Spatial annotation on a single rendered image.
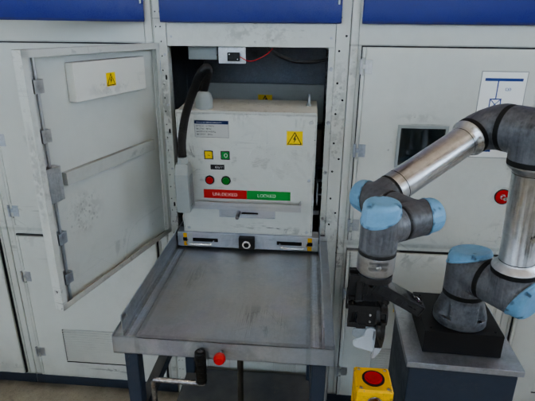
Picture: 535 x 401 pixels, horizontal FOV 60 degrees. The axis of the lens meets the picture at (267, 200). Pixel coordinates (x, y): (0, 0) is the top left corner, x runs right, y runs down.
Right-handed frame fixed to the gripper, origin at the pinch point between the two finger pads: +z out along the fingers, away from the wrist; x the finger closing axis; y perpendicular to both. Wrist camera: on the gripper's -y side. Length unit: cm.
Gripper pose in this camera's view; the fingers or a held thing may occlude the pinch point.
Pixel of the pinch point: (376, 352)
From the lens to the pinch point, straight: 110.0
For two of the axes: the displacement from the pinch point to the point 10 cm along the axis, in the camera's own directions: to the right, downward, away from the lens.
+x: -1.1, 3.5, -9.3
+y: -9.9, -0.5, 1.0
